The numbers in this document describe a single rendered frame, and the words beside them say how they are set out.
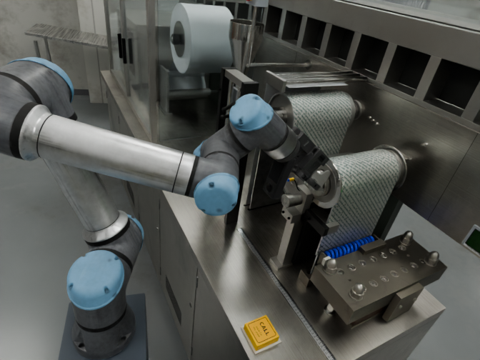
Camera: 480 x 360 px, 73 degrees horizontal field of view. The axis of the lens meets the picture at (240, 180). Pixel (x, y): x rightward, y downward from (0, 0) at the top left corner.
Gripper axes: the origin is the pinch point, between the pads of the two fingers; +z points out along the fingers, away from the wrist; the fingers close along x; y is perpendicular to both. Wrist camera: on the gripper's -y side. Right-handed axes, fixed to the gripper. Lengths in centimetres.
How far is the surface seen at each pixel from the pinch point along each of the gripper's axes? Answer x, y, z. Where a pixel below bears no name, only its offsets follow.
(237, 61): 72, 17, 0
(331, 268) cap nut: -12.0, -13.6, 15.0
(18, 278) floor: 116, -158, 8
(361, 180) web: -3.7, 9.6, 7.9
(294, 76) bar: 29.7, 21.1, -6.2
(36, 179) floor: 222, -150, 16
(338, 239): -4.3, -7.0, 21.7
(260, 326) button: -13.1, -37.4, 6.8
